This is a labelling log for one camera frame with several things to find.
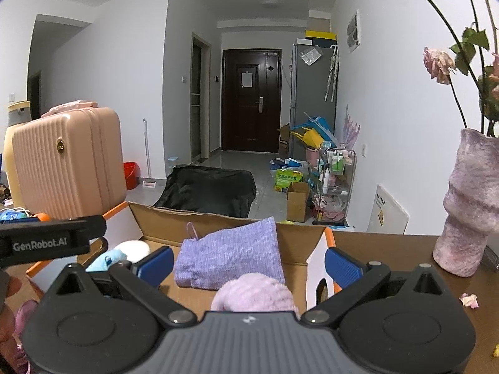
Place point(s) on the lilac fluffy towel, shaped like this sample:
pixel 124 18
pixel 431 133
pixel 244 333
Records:
pixel 253 292

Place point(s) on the pink ribbed suitcase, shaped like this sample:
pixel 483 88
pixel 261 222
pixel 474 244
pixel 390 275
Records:
pixel 66 163

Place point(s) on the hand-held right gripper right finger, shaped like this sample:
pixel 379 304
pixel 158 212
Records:
pixel 343 268

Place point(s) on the black eyeglasses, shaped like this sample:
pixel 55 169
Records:
pixel 492 259

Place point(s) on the white leaning board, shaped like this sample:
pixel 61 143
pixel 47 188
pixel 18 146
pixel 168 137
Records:
pixel 388 212

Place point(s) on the light blue plush toy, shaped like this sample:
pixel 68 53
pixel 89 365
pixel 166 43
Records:
pixel 105 259

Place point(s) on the white paper notice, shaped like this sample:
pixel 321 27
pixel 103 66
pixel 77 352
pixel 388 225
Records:
pixel 247 79

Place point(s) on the blue wet wipes pack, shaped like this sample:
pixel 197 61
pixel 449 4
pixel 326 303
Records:
pixel 11 214

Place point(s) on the blue and yellow plastic clutter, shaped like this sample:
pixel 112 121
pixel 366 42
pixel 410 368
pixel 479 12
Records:
pixel 312 134

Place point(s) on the brown carton beside refrigerator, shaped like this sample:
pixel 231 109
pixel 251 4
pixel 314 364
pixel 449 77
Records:
pixel 283 142

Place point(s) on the fallen pink petal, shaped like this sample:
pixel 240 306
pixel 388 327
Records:
pixel 469 300

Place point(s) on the grey refrigerator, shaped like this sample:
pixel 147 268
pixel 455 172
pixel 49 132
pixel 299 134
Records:
pixel 312 93

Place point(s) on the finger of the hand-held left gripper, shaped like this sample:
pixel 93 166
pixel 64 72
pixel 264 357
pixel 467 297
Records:
pixel 19 221
pixel 58 228

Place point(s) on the white floor squeegee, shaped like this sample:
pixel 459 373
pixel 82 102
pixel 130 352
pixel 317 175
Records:
pixel 147 156

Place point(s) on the small brown cardboard box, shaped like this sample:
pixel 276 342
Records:
pixel 297 204

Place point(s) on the dark brown entrance door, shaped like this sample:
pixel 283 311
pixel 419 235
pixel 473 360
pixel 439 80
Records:
pixel 251 117

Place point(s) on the person's left hand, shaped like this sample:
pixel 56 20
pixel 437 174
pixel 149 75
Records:
pixel 11 287

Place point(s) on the round ceiling light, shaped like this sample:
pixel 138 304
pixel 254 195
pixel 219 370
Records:
pixel 271 4

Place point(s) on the purple knit pouch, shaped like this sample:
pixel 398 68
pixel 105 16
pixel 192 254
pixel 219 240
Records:
pixel 230 253

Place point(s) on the yellow and black box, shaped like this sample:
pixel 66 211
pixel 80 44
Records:
pixel 321 38

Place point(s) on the white wall panel box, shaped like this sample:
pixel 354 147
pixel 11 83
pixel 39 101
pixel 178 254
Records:
pixel 353 31

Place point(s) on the yellow water bottle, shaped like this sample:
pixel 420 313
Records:
pixel 11 163

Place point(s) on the clear plastic bag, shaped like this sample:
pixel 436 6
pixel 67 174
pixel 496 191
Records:
pixel 312 55

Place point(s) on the side room door frame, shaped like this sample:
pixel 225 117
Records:
pixel 197 97

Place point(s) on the bunch of dried pink roses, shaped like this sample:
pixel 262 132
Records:
pixel 438 64

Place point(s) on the pink plastic bucket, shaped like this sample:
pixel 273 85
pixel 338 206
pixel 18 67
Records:
pixel 313 156

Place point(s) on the green and yellow bag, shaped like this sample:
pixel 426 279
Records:
pixel 288 179

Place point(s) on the purple fairy wings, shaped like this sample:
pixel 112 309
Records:
pixel 352 130

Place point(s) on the white hanging umbrella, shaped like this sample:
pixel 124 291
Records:
pixel 332 74

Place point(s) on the orange tangerine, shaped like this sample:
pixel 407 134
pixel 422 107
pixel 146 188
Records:
pixel 43 217

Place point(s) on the red plastic bucket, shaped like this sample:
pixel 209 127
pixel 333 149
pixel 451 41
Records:
pixel 130 175

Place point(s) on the pink textured vase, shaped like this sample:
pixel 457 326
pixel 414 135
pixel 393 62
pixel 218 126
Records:
pixel 467 202

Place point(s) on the scattered yellow flower bits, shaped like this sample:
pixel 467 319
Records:
pixel 496 350

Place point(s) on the pink folded cloth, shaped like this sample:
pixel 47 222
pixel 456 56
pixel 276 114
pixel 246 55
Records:
pixel 70 108

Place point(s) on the orange cardboard box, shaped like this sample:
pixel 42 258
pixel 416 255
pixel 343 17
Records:
pixel 163 222

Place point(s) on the white soft sponge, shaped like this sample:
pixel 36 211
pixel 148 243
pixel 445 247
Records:
pixel 132 250

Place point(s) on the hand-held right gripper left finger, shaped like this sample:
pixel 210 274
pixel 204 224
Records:
pixel 156 263

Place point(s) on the blue white plastic bag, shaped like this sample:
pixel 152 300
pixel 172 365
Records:
pixel 288 163

